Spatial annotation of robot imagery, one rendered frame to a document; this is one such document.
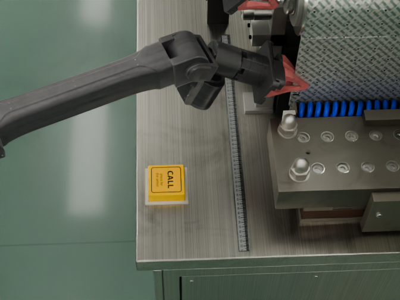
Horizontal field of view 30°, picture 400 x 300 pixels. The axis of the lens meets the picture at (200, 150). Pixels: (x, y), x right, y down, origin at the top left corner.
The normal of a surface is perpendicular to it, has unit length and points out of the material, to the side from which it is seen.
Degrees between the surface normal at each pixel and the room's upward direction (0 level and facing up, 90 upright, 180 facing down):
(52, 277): 0
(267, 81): 63
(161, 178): 0
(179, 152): 0
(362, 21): 90
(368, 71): 91
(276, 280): 90
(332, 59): 91
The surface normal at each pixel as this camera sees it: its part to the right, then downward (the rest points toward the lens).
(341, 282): 0.04, 0.82
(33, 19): 0.01, -0.57
